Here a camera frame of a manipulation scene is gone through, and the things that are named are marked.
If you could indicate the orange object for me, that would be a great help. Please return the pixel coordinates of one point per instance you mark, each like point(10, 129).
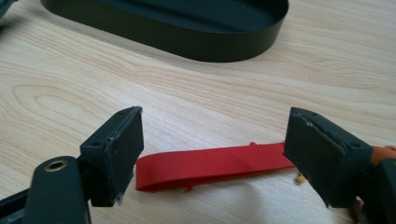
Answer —
point(384, 153)

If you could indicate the dark object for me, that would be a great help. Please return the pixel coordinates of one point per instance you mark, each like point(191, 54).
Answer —
point(6, 6)

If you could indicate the dark oval tray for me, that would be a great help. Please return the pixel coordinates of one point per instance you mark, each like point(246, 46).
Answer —
point(174, 40)

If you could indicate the small yellow piece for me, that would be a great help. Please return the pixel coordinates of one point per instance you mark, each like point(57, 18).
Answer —
point(300, 179)

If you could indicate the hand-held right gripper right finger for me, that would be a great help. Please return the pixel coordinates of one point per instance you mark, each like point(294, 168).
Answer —
point(323, 158)

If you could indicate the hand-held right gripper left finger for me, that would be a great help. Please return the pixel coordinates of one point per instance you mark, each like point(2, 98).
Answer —
point(115, 161)

